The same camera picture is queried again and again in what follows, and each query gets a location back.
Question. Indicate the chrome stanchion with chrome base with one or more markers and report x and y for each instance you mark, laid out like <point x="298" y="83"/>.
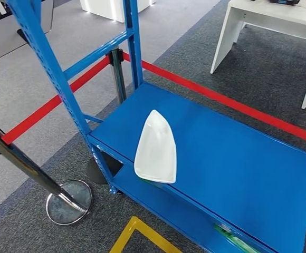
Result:
<point x="118" y="77"/>
<point x="31" y="171"/>

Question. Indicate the white display plinth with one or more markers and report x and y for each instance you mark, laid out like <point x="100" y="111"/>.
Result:
<point x="110" y="8"/>

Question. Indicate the white plastic mirror cover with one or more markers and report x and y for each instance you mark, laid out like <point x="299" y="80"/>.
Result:
<point x="156" y="153"/>

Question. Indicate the black device on desk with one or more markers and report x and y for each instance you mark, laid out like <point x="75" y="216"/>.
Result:
<point x="285" y="1"/>

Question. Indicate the yellow floor tape square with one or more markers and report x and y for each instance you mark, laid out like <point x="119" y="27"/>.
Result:
<point x="140" y="227"/>

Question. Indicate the white desk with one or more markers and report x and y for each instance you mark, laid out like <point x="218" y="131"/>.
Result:
<point x="260" y="14"/>

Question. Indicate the blue metal shelf rack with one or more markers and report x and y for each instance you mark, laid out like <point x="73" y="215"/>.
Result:
<point x="221" y="157"/>

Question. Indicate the black stanchion with black base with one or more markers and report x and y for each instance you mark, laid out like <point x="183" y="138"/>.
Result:
<point x="96" y="173"/>

